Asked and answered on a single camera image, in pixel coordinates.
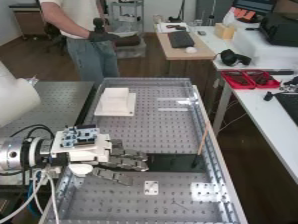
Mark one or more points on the thin stick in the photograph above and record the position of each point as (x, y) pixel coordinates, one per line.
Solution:
(202, 140)

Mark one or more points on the small cardboard box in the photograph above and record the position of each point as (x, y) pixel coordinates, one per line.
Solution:
(223, 31)

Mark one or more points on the wooden desk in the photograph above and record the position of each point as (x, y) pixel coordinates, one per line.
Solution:
(177, 55)

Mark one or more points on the white desk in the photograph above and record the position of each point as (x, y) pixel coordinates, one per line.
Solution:
(270, 63)
(260, 120)

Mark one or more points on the metal shelf rack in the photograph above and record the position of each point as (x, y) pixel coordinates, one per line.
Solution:
(126, 15)

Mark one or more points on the white mouse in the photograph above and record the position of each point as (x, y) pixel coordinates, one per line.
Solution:
(190, 50)

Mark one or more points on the person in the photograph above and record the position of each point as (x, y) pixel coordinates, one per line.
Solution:
(79, 20)

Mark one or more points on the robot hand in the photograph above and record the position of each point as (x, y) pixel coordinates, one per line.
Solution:
(83, 146)

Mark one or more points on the small white box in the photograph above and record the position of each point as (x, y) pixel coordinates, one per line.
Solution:
(114, 100)

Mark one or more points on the black bag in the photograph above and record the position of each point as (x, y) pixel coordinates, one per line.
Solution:
(279, 30)

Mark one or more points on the black keyboard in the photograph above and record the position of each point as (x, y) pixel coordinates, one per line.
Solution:
(181, 39)

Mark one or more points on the black chair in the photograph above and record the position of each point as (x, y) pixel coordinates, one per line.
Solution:
(53, 38)

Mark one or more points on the black flat pad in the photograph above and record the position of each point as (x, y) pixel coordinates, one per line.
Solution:
(290, 106)

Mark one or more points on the small white flat bracket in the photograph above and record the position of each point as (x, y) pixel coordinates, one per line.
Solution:
(150, 187)

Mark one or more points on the red tray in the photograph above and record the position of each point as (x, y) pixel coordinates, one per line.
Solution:
(263, 78)
(236, 80)

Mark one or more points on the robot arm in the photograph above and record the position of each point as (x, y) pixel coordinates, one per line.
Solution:
(14, 96)

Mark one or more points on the wooden cabinet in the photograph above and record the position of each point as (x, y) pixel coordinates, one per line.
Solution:
(28, 21)

